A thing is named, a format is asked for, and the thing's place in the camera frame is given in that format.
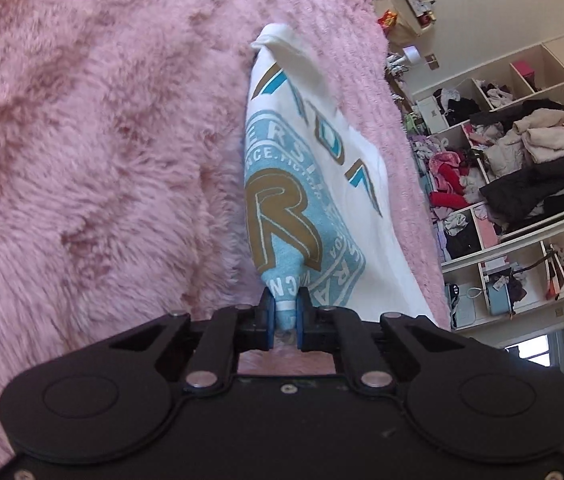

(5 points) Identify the white sweatshirt with print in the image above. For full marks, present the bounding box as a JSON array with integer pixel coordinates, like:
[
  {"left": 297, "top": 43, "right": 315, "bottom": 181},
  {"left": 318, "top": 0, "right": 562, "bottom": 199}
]
[{"left": 244, "top": 24, "right": 441, "bottom": 333}]

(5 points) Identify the pile of clothes on shelf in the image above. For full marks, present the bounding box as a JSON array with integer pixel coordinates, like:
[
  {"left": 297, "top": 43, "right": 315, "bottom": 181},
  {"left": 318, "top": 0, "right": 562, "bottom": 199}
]
[{"left": 407, "top": 79, "right": 564, "bottom": 263}]

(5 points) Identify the white open wardrobe shelf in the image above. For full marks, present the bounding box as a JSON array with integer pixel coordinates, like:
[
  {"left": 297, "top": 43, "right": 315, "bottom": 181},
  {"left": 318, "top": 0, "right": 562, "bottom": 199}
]
[{"left": 411, "top": 35, "right": 564, "bottom": 347}]

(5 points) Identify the pink fluffy bed blanket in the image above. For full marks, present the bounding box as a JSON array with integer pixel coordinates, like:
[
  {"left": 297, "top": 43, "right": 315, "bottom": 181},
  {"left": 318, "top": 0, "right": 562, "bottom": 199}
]
[{"left": 0, "top": 0, "right": 452, "bottom": 480}]

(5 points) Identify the white table lamp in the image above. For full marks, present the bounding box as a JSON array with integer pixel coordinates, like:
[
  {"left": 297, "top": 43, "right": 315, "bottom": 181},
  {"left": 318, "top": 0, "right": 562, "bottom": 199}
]
[{"left": 401, "top": 46, "right": 424, "bottom": 66}]

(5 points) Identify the cream bedside table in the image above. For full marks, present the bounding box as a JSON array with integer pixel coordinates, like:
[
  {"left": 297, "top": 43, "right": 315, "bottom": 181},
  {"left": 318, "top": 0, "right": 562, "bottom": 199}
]
[{"left": 388, "top": 0, "right": 437, "bottom": 47}]

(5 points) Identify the red snack bag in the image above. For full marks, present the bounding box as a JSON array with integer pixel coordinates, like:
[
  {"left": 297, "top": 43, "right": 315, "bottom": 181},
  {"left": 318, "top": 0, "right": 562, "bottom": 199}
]
[{"left": 377, "top": 9, "right": 399, "bottom": 34}]

